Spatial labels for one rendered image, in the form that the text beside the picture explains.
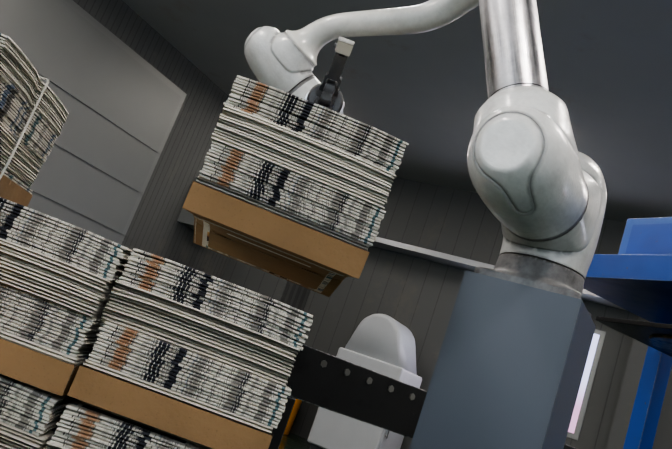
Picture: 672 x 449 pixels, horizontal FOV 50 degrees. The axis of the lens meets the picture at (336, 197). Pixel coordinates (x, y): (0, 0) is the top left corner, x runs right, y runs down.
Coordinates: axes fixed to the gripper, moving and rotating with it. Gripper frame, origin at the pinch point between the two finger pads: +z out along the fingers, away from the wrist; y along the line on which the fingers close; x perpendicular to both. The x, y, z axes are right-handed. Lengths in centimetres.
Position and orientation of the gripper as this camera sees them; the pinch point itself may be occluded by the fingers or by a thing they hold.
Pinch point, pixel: (333, 76)
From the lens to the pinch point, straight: 133.1
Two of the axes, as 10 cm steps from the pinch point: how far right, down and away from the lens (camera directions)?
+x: -9.4, -3.4, -0.5
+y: -3.3, 9.3, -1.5
